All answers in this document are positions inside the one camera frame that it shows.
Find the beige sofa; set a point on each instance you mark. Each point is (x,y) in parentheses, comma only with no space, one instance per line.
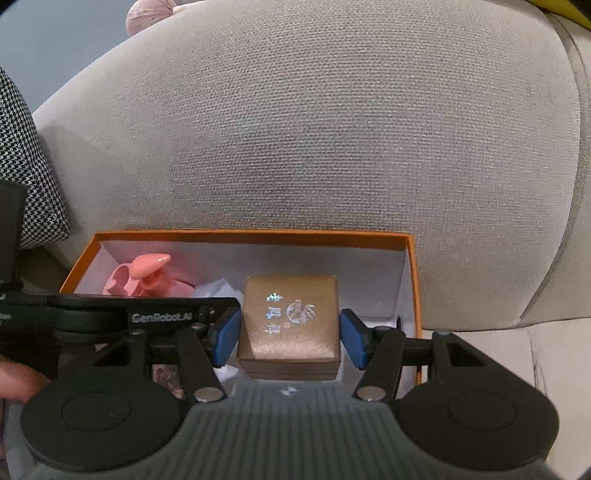
(323,138)

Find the dark picture card box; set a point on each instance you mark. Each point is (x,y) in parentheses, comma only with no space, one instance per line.
(166,378)

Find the pink plush toy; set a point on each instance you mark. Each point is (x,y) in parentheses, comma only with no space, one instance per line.
(152,14)

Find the white crumpled paper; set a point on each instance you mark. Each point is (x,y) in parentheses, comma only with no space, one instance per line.
(217,290)

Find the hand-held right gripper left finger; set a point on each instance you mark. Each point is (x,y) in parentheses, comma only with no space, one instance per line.
(226,339)

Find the person's left hand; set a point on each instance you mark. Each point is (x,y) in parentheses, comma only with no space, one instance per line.
(18,381)

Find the orange cardboard box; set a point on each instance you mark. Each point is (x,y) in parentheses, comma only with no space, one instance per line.
(323,263)

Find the houndstooth pillow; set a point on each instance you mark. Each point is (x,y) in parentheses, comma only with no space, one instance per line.
(44,198)

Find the brown gift box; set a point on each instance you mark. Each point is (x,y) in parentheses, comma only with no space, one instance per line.
(288,323)

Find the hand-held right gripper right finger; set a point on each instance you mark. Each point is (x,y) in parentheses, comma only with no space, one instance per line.
(354,339)

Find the large pink cup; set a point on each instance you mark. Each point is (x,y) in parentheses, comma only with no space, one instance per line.
(117,281)

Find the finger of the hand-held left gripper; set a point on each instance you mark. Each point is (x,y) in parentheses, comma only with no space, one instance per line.
(221,304)

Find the yellow pillow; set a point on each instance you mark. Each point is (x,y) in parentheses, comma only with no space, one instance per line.
(572,7)

